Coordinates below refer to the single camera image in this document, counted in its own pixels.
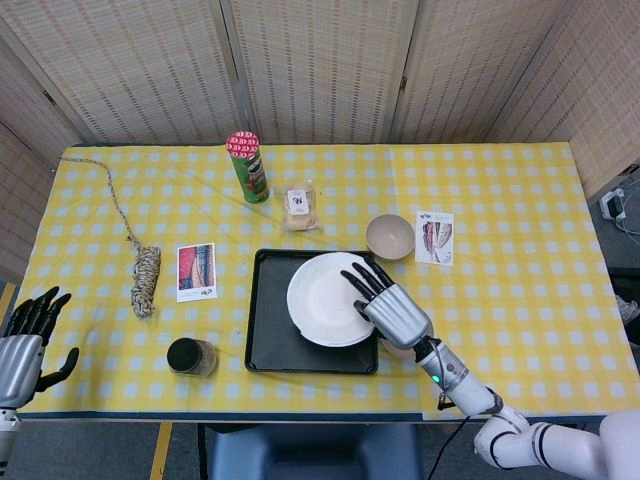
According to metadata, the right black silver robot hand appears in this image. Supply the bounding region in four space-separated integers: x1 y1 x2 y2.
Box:
340 259 434 350

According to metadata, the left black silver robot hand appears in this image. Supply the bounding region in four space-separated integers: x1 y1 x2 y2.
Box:
0 286 80 407

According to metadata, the beige bowl pink stained inside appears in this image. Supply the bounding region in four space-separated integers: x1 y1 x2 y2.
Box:
378 337 419 360

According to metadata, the white round plate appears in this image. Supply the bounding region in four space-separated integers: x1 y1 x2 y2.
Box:
286 251 381 348

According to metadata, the plain beige bowl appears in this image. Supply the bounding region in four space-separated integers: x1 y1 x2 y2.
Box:
365 213 416 262

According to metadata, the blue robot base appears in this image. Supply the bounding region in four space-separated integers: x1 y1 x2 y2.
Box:
207 423 424 480

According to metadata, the black square plastic tray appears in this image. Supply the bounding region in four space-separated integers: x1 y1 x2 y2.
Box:
243 248 380 376

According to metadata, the white postcard with striped drawing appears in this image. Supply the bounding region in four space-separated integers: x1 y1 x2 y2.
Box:
414 210 455 268

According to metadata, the clear packet of bread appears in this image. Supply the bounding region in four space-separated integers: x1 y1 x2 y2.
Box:
278 179 325 235

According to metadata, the yellow white checked tablecloth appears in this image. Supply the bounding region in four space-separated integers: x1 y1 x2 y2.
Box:
0 142 640 421

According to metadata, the glass jar with black lid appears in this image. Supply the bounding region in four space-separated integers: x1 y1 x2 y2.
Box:
166 337 219 377

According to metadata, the red picture postcard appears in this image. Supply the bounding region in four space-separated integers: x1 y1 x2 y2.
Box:
175 242 220 304

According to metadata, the black table leg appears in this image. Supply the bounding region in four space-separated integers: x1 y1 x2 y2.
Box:
196 422 209 480

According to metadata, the green Pringles can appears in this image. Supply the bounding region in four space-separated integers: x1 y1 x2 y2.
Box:
225 130 272 205

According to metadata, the white power adapter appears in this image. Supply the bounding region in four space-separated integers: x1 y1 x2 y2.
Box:
598 187 629 221

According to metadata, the woven folding screen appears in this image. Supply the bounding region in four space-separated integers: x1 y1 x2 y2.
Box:
0 0 640 289

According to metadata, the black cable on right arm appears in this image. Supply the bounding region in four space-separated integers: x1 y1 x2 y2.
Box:
422 338 504 480

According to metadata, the braided multicolour rope bundle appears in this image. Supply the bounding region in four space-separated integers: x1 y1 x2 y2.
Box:
58 155 163 320

